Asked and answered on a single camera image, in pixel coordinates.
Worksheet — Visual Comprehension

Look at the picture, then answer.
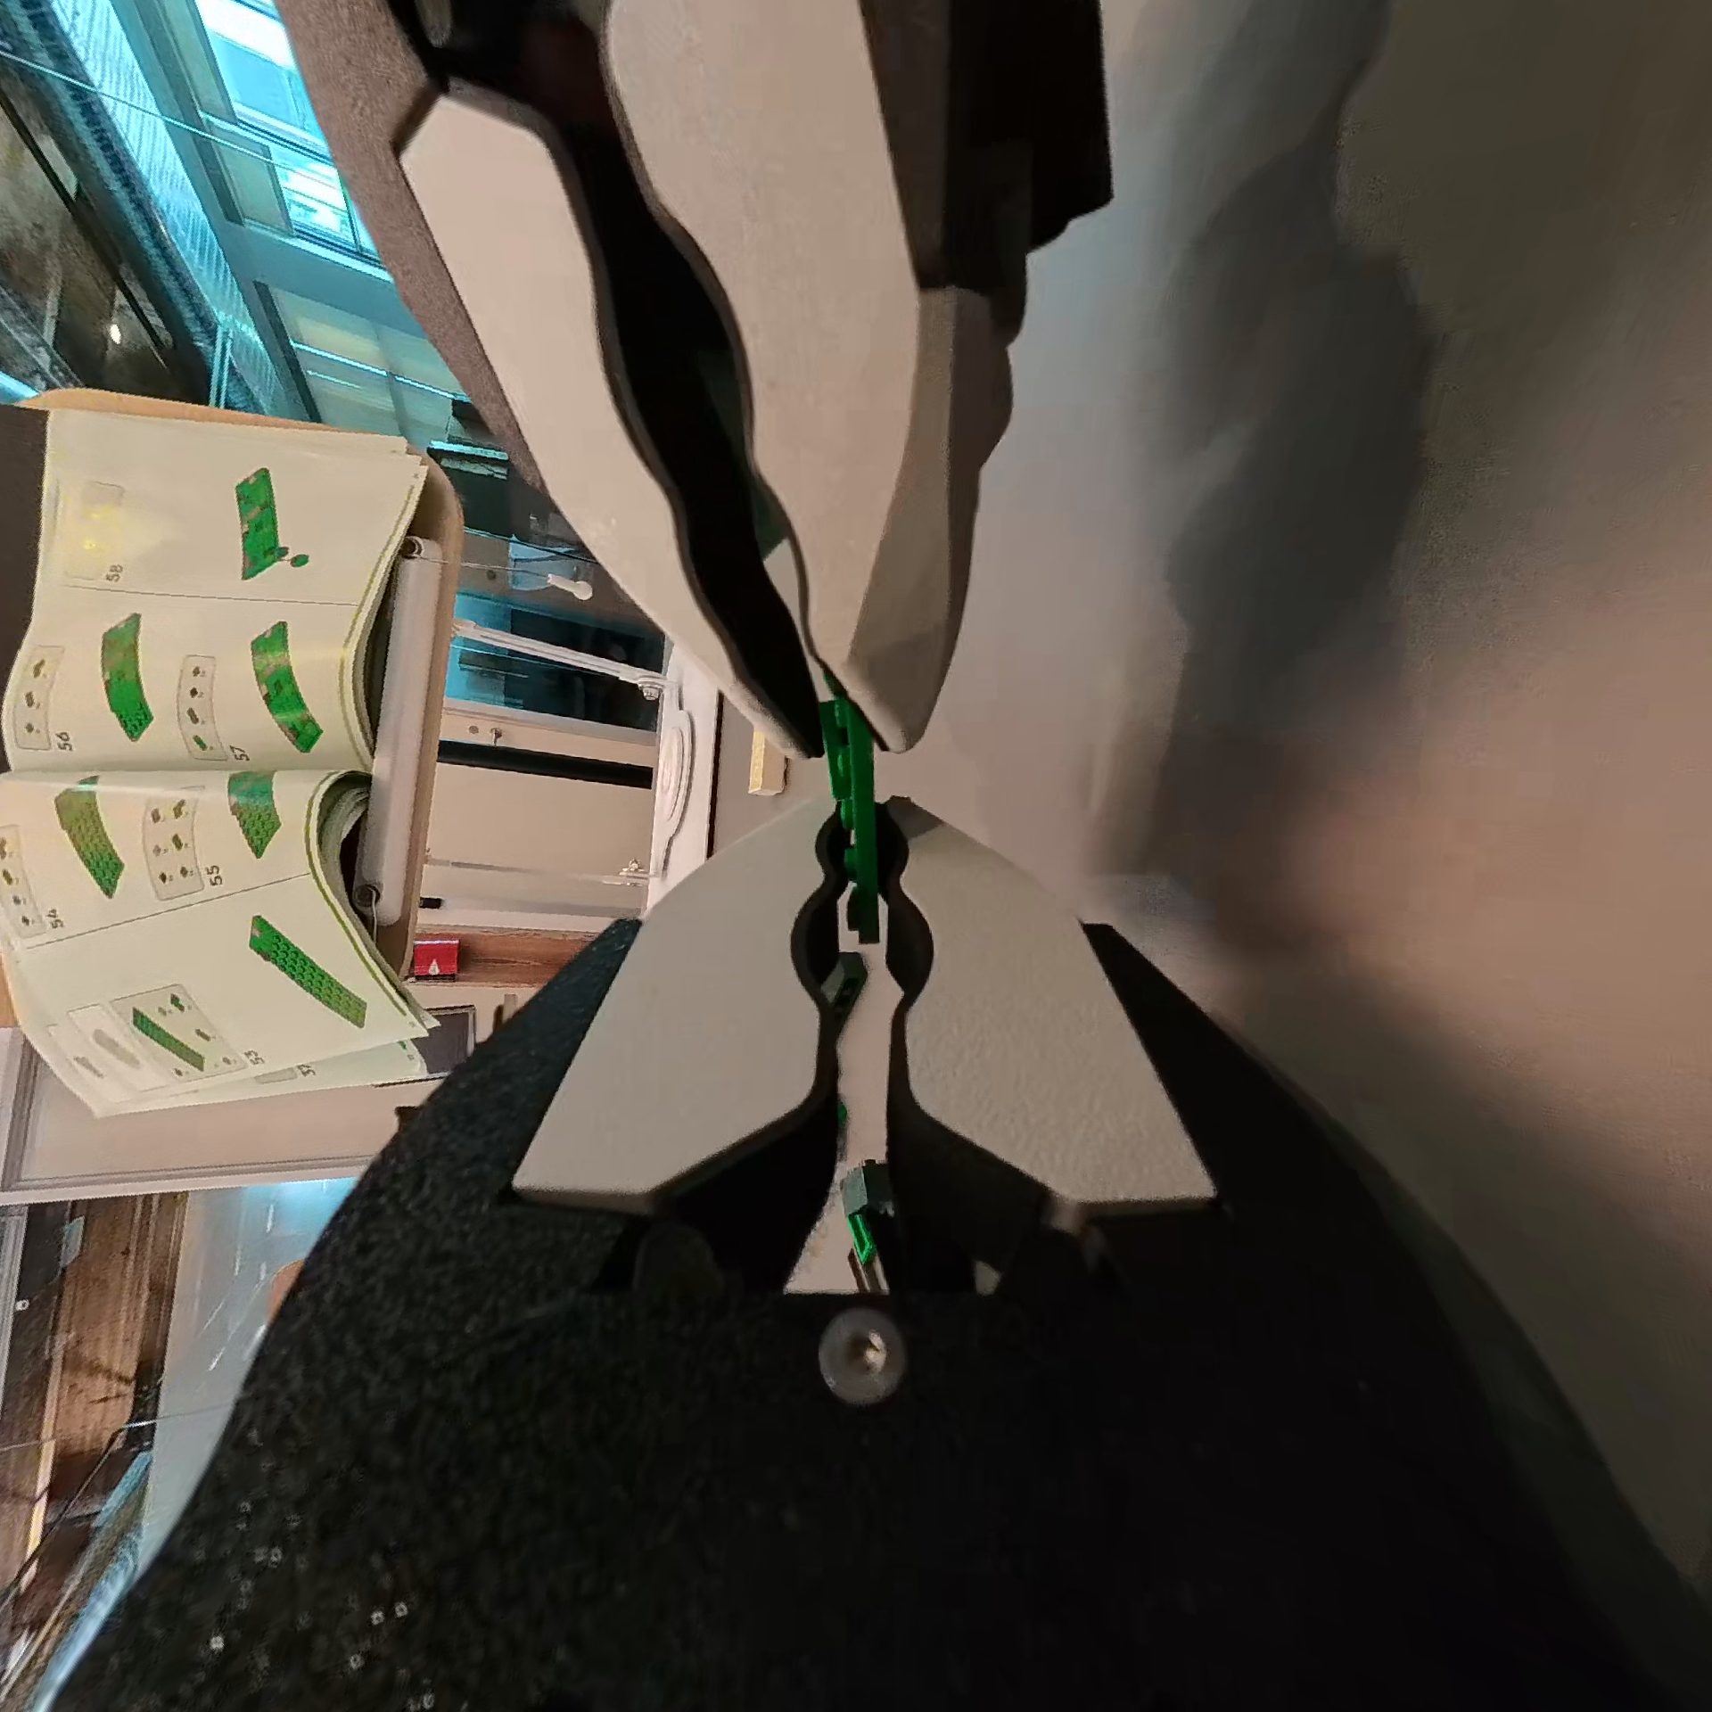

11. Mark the long green tiled brick plate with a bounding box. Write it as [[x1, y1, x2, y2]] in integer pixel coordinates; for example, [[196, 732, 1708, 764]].
[[815, 694, 893, 946]]

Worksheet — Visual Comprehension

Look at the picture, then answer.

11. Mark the open building instruction booklet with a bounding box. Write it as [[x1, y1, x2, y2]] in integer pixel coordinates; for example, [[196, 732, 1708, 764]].
[[0, 406, 440, 1120]]

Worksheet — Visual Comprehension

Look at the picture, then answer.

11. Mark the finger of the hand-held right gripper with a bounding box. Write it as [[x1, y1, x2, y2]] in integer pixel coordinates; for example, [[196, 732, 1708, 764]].
[[601, 0, 1013, 753], [399, 83, 828, 761]]

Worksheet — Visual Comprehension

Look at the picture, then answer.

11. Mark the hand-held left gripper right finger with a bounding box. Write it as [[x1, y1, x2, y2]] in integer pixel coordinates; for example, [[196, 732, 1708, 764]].
[[882, 799, 1219, 1232]]

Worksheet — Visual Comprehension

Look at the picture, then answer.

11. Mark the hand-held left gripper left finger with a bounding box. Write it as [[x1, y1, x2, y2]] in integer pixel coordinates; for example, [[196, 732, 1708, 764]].
[[511, 799, 858, 1224]]

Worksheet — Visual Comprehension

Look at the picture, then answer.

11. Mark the black panel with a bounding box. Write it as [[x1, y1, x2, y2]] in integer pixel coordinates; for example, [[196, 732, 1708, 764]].
[[0, 407, 53, 649]]

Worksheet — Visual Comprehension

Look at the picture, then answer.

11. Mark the grey desk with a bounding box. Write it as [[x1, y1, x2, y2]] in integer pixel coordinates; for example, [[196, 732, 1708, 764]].
[[782, 0, 1712, 1646]]

